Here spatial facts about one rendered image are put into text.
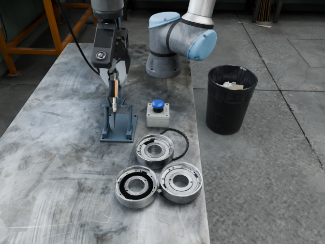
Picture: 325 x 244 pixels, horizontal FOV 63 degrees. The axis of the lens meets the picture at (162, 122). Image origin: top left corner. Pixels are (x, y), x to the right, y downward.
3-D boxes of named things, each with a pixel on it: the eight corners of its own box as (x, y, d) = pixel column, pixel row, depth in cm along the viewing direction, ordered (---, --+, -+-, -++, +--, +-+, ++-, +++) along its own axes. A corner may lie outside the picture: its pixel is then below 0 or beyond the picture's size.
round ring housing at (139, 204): (146, 218, 61) (145, 207, 58) (107, 201, 64) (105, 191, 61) (164, 183, 68) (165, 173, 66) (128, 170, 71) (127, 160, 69)
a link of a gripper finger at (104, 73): (114, 79, 80) (114, 50, 74) (110, 90, 76) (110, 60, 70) (103, 77, 80) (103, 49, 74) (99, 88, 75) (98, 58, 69)
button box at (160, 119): (169, 128, 85) (169, 115, 82) (146, 127, 85) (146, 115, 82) (169, 112, 91) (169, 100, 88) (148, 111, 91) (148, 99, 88)
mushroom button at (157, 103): (164, 118, 84) (164, 106, 81) (151, 118, 84) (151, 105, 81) (164, 111, 87) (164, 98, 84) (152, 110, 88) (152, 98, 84)
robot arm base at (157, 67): (147, 60, 120) (146, 39, 113) (181, 61, 119) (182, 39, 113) (144, 78, 108) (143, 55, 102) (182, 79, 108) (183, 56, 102)
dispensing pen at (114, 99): (107, 128, 74) (108, 67, 73) (110, 126, 78) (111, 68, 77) (115, 128, 74) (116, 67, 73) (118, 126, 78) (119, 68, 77)
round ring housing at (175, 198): (189, 167, 73) (190, 157, 70) (208, 197, 65) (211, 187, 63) (153, 178, 69) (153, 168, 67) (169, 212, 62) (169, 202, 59)
